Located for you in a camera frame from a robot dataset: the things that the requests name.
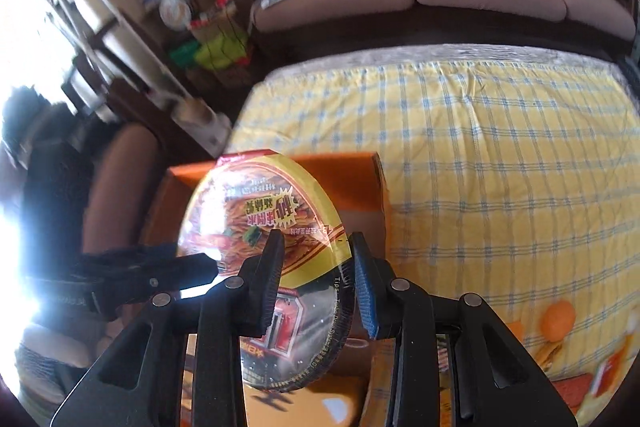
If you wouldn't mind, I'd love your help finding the round instant noodle bowl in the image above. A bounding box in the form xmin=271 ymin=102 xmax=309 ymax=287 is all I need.
xmin=178 ymin=150 xmax=355 ymax=391

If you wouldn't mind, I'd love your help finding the orange ball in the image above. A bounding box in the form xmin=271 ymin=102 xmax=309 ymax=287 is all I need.
xmin=539 ymin=300 xmax=576 ymax=343

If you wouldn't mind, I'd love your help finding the yellow plaid tablecloth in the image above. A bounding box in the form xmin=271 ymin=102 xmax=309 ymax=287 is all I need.
xmin=229 ymin=60 xmax=639 ymax=426

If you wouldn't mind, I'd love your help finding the orange cardboard box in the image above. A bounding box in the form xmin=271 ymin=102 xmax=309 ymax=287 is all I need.
xmin=139 ymin=150 xmax=394 ymax=427

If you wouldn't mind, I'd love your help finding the green bag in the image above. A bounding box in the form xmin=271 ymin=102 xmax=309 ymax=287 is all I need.
xmin=194 ymin=30 xmax=248 ymax=72

